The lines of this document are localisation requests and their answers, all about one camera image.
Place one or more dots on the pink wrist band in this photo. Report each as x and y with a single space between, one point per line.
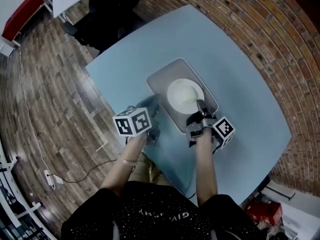
128 161

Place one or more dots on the black office chair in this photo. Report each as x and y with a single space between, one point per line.
110 16

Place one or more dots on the white metal shelf frame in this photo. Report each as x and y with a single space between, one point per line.
12 196

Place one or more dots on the white power strip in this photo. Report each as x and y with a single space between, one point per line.
53 179

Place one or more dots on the black speckled shirt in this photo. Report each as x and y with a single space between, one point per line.
160 209

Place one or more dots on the beige trousers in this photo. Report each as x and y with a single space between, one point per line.
147 170

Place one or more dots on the red bench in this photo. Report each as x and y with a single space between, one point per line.
22 19

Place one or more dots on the person's right forearm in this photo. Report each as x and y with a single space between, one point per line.
206 169

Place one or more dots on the small white desk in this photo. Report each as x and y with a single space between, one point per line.
65 4

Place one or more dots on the white round plate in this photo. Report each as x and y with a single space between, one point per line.
175 99

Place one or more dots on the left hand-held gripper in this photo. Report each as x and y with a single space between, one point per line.
132 121

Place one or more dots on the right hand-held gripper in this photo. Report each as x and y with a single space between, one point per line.
197 125

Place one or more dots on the red fire extinguisher box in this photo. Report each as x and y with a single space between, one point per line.
265 212

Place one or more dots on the white rectangular tray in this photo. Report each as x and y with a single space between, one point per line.
160 84

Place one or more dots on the person's left forearm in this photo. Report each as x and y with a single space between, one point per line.
125 164

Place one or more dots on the light blue table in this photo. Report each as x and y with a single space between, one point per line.
245 124

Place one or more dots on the small white cabinet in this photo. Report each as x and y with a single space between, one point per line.
5 48

